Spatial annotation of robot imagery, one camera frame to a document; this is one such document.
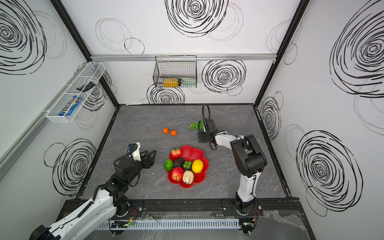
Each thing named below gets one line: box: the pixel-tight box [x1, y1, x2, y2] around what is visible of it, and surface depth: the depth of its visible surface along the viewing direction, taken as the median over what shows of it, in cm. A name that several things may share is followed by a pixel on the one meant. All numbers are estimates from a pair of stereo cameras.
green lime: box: [163, 159, 174, 172], surface depth 82 cm
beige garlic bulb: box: [182, 170, 194, 185], surface depth 80 cm
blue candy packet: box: [58, 96, 83, 116], surface depth 72 cm
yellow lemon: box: [191, 159, 204, 174], surface depth 85 cm
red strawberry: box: [171, 147, 182, 157], surface depth 88 cm
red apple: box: [171, 167, 184, 183], surface depth 80 cm
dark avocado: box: [173, 157, 185, 167], surface depth 86 cm
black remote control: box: [76, 81, 96, 92], surface depth 81 cm
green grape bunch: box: [189, 120, 205, 132], surface depth 107 cm
